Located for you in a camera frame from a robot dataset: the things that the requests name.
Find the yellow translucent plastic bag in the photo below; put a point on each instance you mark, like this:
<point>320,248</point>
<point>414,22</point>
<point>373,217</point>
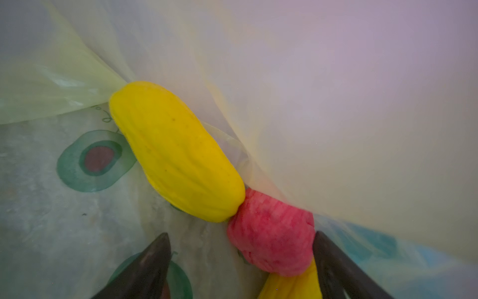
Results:
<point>363,112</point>

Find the red pink toy apple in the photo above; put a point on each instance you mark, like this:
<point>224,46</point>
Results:
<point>271,235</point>

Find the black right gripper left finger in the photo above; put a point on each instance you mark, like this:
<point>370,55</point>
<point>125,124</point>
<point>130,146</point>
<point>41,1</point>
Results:
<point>145,277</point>

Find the yellow toy lemon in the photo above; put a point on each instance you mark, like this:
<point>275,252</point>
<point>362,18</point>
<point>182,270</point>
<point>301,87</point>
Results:
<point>179,157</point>

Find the yellow toy banana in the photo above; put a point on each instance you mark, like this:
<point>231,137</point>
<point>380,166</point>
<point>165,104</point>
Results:
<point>304,286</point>

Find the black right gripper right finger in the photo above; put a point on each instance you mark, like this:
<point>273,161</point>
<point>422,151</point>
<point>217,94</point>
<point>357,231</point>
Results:
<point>339,276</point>

